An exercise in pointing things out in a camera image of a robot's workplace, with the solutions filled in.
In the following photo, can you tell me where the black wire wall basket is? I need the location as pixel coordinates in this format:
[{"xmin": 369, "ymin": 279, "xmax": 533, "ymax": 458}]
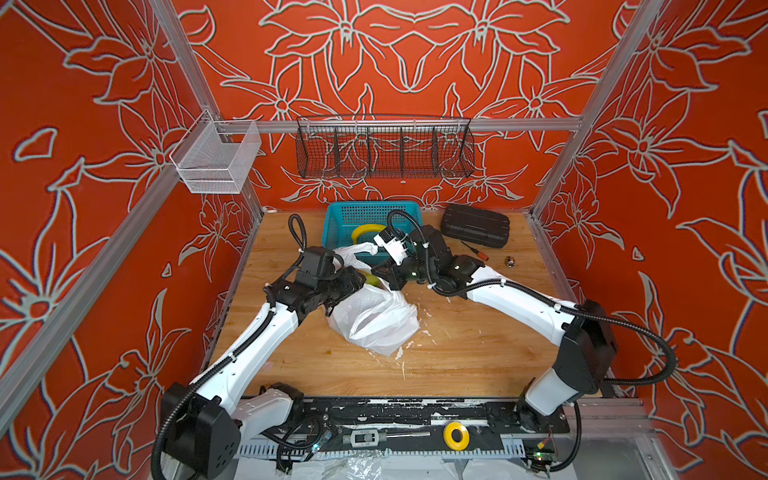
[{"xmin": 295, "ymin": 114, "xmax": 476, "ymax": 180}]

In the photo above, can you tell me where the green pear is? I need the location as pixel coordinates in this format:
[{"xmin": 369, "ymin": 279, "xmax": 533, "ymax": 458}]
[{"xmin": 364, "ymin": 273, "xmax": 388, "ymax": 289}]

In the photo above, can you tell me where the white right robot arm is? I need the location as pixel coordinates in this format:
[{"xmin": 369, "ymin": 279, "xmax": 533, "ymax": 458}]
[{"xmin": 372, "ymin": 226, "xmax": 617, "ymax": 420}]

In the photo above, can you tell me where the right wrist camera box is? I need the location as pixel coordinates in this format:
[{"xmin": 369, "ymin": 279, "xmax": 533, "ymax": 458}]
[{"xmin": 374, "ymin": 230, "xmax": 408, "ymax": 266}]

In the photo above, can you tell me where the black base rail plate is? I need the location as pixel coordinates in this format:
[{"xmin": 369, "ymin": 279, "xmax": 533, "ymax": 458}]
[{"xmin": 283, "ymin": 396, "xmax": 571, "ymax": 435}]

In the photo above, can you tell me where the teal plastic basket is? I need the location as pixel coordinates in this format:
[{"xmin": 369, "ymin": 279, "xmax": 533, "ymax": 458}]
[{"xmin": 321, "ymin": 201, "xmax": 423, "ymax": 273}]

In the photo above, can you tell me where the white wire wall basket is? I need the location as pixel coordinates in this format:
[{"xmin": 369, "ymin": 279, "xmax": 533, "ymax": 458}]
[{"xmin": 170, "ymin": 109, "xmax": 262, "ymax": 194}]

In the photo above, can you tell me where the black plastic tool case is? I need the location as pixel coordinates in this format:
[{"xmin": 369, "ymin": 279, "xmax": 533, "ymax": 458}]
[{"xmin": 440, "ymin": 204, "xmax": 510, "ymax": 249}]

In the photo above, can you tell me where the yellow banana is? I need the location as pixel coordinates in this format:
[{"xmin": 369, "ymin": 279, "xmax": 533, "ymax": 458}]
[{"xmin": 350, "ymin": 224, "xmax": 386, "ymax": 244}]

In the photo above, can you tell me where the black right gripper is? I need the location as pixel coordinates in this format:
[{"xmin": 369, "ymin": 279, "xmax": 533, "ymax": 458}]
[{"xmin": 366, "ymin": 252, "xmax": 439, "ymax": 291}]

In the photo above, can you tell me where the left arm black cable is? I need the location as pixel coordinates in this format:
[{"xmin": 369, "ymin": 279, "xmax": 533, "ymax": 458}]
[{"xmin": 149, "ymin": 212, "xmax": 310, "ymax": 480}]

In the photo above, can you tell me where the white plastic bag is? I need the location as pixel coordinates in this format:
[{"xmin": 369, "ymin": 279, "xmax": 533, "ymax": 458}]
[{"xmin": 328, "ymin": 280, "xmax": 420, "ymax": 357}]

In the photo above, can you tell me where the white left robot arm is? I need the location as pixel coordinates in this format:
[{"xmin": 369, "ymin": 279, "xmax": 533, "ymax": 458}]
[{"xmin": 150, "ymin": 267, "xmax": 365, "ymax": 479}]

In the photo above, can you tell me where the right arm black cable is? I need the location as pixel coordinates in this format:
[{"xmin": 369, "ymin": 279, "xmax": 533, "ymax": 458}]
[{"xmin": 386, "ymin": 209, "xmax": 678, "ymax": 387}]

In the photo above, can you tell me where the red handled screwdriver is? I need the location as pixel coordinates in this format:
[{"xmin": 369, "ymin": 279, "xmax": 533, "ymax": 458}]
[{"xmin": 462, "ymin": 241, "xmax": 490, "ymax": 262}]

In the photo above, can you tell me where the yellow tape roll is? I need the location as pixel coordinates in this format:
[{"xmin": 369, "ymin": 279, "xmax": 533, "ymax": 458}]
[{"xmin": 443, "ymin": 421, "xmax": 470, "ymax": 451}]

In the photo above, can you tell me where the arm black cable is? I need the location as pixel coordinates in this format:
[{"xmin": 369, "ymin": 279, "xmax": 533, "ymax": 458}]
[
  {"xmin": 149, "ymin": 212, "xmax": 310, "ymax": 480},
  {"xmin": 386, "ymin": 209, "xmax": 678, "ymax": 387}
]

